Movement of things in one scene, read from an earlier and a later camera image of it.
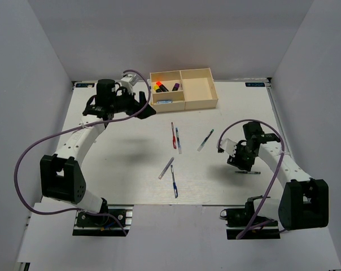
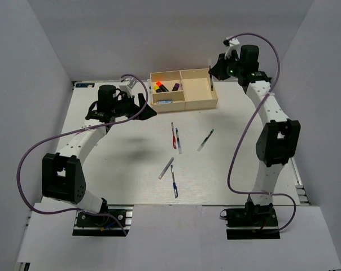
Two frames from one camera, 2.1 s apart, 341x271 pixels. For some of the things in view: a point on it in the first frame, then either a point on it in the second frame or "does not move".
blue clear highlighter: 164,101 does not move
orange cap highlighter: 163,88 does not move
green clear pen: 205,139 does not move
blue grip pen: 175,186 does not move
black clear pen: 258,173 -> 209,72
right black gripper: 237,161 -> 218,70
